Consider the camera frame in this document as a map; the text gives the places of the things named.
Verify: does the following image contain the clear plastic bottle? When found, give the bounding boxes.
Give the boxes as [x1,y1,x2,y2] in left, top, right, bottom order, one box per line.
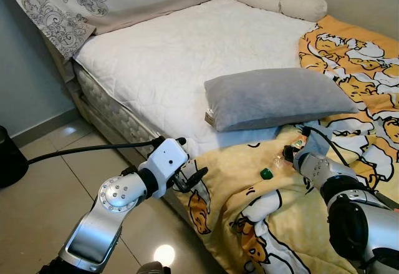
[272,134,307,170]

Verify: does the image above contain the grey plush pillow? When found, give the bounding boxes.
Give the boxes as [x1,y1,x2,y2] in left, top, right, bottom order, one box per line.
[204,68,360,133]

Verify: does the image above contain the yellow cartoon print blanket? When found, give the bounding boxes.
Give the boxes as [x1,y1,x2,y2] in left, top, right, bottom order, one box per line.
[186,15,399,274]

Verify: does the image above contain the white quilted mattress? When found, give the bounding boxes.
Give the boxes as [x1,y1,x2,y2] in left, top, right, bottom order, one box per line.
[72,0,322,162]

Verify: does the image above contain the black mesh trash bin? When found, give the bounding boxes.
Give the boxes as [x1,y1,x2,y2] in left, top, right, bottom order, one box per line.
[0,126,29,188]

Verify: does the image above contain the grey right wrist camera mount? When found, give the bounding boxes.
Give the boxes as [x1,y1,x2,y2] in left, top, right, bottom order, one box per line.
[294,151,325,179]

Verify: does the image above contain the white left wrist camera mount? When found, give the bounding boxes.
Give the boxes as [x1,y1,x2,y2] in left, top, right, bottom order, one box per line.
[138,138,190,198]

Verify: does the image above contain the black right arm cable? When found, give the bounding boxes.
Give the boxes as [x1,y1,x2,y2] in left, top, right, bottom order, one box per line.
[301,126,350,170]

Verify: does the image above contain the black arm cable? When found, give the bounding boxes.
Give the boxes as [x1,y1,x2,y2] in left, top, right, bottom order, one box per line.
[301,126,350,170]
[26,138,164,165]

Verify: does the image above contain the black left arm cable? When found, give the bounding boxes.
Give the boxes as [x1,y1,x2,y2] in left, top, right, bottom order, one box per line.
[26,138,164,165]

